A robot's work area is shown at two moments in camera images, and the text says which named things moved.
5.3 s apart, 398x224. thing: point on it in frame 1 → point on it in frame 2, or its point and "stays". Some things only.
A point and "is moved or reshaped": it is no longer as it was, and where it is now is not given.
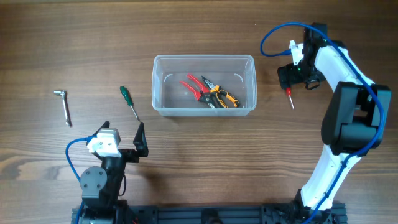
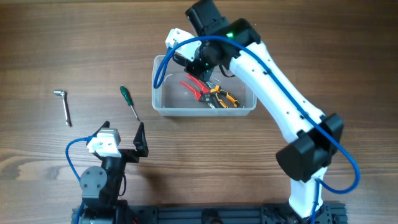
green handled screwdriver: (126, 94) stays
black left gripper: (139, 141) stays
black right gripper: (292, 78) → (194, 67)
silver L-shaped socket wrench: (66, 104) stays
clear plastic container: (235, 73) stays
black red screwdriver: (288, 91) is moved or reshaped
